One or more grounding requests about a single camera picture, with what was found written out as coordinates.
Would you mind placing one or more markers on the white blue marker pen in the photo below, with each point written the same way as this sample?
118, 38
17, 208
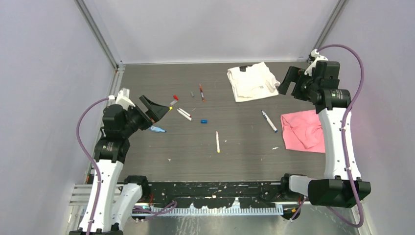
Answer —
271, 124

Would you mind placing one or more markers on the pink cloth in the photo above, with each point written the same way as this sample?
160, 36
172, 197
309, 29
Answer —
302, 131

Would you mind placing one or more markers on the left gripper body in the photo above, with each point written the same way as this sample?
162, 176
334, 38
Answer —
139, 118

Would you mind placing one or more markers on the red pen cap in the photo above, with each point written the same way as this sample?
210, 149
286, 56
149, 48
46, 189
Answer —
176, 99

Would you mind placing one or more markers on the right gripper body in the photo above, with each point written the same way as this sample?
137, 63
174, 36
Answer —
300, 90

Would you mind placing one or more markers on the white acrylic marker grey tip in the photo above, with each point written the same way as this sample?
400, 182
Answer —
184, 115

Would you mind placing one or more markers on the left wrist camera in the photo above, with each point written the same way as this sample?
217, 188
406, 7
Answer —
123, 99

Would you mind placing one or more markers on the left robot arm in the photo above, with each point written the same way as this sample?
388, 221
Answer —
104, 215

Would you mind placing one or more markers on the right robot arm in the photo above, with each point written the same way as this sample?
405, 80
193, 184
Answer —
341, 174

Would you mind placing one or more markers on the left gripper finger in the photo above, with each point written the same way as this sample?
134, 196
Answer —
156, 112
150, 105

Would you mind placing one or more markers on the light blue highlighter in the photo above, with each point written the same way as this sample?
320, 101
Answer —
157, 129

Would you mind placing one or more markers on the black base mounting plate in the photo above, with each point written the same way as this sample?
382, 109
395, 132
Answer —
216, 194

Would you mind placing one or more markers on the white pen yellow end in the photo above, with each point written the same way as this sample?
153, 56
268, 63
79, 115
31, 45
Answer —
217, 142

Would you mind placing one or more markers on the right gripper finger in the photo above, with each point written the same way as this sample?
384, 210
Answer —
298, 72
291, 76

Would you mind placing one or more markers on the orange brown gel pen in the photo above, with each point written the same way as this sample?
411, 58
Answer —
202, 93

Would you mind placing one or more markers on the white folded cloth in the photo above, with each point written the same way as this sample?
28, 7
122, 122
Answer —
252, 82

